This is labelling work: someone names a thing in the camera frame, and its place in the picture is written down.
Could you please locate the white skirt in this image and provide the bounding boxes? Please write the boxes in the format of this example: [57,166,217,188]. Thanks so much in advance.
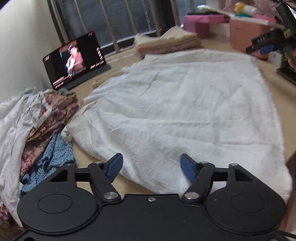
[63,49,292,200]

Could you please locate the folded beige clothes stack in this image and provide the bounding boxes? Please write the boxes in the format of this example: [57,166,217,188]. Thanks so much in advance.
[133,26,202,59]

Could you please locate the pink storage box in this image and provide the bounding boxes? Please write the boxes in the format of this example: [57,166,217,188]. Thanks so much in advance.
[230,20,272,52]

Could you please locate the yellow plush toy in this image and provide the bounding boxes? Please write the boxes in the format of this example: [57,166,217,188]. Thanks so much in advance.
[234,2,257,16]

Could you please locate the blue knit garment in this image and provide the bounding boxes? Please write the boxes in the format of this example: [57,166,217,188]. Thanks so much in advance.
[21,132,76,196]

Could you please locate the magenta gift box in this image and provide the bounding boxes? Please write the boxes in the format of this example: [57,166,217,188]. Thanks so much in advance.
[183,13,227,38]

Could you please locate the red floral garment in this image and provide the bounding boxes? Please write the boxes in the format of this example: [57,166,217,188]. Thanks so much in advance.
[20,91,79,179]

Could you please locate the white crumpled garment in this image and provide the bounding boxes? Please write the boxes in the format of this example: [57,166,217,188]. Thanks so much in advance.
[1,89,52,227]

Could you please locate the black tablet with keyboard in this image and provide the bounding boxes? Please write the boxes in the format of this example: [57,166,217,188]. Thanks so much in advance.
[43,32,111,90]

